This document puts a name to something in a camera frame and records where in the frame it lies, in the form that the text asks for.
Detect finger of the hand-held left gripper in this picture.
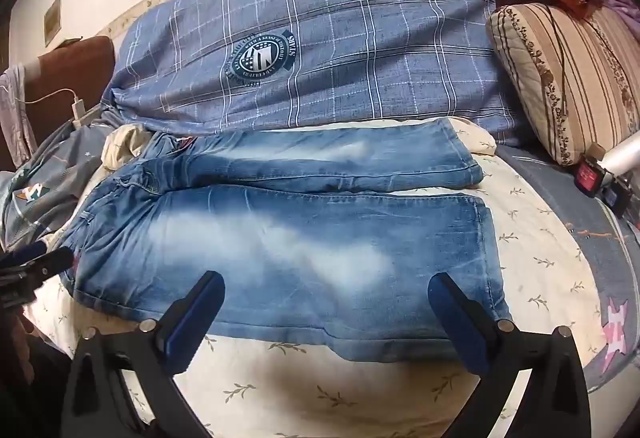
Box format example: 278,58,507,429
0,247,75,305
0,241,49,269

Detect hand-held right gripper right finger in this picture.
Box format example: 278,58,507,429
427,272,596,438

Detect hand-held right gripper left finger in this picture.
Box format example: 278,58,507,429
62,271,226,438

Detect blue denim pants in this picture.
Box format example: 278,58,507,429
60,117,513,363

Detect grey star-print quilt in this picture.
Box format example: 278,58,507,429
0,121,116,254

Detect white leaf-print bed sheet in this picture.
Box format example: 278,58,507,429
25,118,608,438

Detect lilac cloth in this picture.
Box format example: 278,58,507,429
0,66,38,169

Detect cream cloth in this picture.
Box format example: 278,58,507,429
100,123,166,171

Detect white charger plug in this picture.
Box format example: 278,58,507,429
72,96,101,129

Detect blue blanket with pink print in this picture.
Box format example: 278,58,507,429
495,143,640,394

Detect brown headboard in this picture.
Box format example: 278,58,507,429
22,36,116,169

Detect red and black device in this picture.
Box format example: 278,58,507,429
574,155,631,219

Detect white tube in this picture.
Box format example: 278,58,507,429
600,128,640,176

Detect beige striped floral pillow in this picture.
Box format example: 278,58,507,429
487,3,640,166

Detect blue plaid quilt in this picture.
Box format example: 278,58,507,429
102,0,531,146

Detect white charger cable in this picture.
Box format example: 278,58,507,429
15,88,83,111

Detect small wall picture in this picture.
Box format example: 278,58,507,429
44,0,63,46

